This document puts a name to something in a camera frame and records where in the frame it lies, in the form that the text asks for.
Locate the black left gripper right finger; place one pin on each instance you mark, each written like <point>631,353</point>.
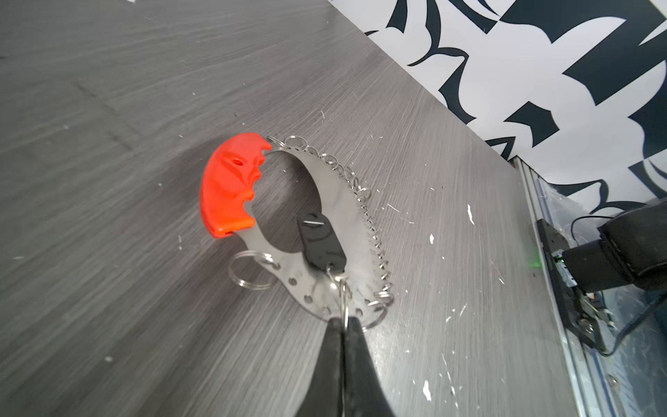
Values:
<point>362,392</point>

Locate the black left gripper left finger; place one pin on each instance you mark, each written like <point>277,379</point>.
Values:
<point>324,395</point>

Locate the small black key fob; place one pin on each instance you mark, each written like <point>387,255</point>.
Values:
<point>321,245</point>

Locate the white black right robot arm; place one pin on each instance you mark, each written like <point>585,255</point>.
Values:
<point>631,250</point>

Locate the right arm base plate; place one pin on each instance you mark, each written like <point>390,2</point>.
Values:
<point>576,318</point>

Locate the aluminium rail base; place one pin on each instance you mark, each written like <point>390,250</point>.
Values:
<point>593,395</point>

